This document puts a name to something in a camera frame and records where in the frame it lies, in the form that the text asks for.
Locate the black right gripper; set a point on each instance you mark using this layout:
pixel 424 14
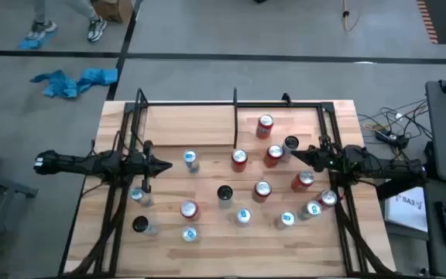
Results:
pixel 325 159

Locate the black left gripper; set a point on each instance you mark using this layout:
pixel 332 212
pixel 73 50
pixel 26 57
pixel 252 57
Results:
pixel 139 164

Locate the white Celsius can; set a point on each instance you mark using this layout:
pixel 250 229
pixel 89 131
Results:
pixel 144 225
pixel 291 142
pixel 225 196

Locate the red Coke Zero can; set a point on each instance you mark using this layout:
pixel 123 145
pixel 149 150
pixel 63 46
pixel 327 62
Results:
pixel 273 155
pixel 239 159

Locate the orange Fanta can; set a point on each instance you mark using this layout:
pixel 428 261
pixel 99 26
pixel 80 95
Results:
pixel 265 128
pixel 302 181

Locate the red Coca-Cola Star Wars can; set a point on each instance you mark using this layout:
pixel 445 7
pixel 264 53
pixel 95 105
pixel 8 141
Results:
pixel 262 191

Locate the silver sugar-free Red Bull can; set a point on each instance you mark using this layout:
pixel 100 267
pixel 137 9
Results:
pixel 141 196
pixel 243 217
pixel 285 220
pixel 189 234
pixel 310 210

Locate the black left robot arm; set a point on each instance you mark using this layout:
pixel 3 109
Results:
pixel 76 162

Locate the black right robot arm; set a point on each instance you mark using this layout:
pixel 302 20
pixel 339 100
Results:
pixel 381 166

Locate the blue silver Red Bull can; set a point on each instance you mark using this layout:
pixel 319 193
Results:
pixel 191 160

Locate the red soda can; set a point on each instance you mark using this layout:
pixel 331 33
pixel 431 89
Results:
pixel 327 198

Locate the red Fanta strawberry can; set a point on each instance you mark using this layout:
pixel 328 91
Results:
pixel 189 210

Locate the black power strip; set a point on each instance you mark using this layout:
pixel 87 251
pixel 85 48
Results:
pixel 391 137

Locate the black desk beam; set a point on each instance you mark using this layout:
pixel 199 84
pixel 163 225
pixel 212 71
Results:
pixel 397 188

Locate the white paper sign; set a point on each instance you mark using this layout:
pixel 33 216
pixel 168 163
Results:
pixel 407 211

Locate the large blue cloth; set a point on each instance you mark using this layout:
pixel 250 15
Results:
pixel 64 87

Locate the grey metal side table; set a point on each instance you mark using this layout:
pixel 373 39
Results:
pixel 14 187

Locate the person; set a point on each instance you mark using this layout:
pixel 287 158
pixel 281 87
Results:
pixel 96 29

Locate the brown cardboard box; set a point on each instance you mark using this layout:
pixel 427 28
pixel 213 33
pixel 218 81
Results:
pixel 112 9

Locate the small blue cloth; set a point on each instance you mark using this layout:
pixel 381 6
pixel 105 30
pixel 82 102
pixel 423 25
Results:
pixel 33 42

